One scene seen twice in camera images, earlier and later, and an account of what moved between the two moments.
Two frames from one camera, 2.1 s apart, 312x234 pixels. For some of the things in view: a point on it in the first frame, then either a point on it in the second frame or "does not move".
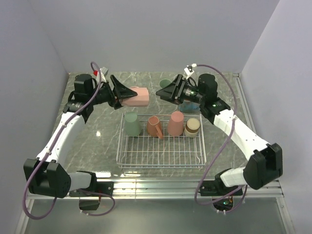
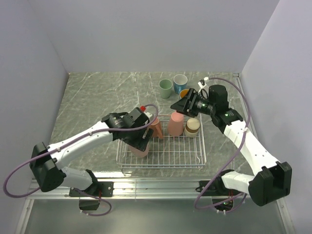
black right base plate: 211,187 does not move
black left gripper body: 105,94 to 136,140
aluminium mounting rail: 162,189 does not move
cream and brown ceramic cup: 192,127 does not move
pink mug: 141,99 to 139,153
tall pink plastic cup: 175,124 does not move
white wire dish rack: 144,151 does not move
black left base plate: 91,201 does not move
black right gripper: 171,92 to 183,106
